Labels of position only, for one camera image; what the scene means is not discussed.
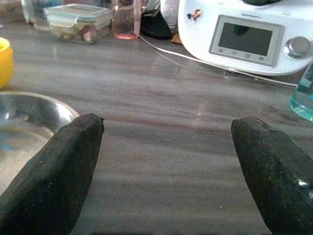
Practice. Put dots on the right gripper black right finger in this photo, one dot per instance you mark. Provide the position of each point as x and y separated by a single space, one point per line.
276 183

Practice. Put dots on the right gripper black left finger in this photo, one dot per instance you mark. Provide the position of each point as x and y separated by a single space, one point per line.
49 183

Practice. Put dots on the stainless steel bowl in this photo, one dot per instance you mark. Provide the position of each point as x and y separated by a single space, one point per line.
24 122

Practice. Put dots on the clear blue plastic bottle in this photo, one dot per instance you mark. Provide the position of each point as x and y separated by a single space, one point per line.
303 95

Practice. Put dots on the yellow plastic cup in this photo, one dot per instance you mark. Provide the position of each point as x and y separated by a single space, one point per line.
5 63

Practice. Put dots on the clear lidded food container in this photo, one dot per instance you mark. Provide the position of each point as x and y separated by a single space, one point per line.
75 23

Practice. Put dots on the white kitchen appliance with screen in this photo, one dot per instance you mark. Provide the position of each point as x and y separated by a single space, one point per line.
195 36

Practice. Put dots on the pink clear bottle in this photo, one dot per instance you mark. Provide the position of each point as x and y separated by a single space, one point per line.
126 22

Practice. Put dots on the black rounded object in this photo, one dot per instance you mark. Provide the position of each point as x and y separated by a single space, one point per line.
155 25

